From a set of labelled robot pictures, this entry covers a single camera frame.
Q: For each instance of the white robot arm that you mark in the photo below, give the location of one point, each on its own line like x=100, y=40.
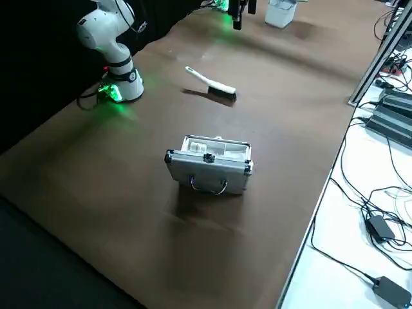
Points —
x=120, y=54

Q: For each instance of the silver aluminium case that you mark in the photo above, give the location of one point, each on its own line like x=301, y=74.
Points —
x=209, y=177

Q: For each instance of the white trash can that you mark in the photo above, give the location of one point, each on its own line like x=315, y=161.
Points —
x=278, y=16

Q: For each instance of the silver aluminium frame post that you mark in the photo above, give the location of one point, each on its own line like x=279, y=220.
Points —
x=380, y=51

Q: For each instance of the usb hub with plugs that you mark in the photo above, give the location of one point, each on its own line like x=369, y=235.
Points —
x=394, y=66

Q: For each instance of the black power adapter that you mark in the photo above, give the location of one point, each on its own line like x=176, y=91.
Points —
x=391, y=291
x=381, y=227

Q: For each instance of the white brush black bristles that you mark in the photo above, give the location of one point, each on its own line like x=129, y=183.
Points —
x=222, y=87

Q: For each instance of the black power supply box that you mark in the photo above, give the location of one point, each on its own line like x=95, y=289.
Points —
x=399, y=101
x=389, y=125

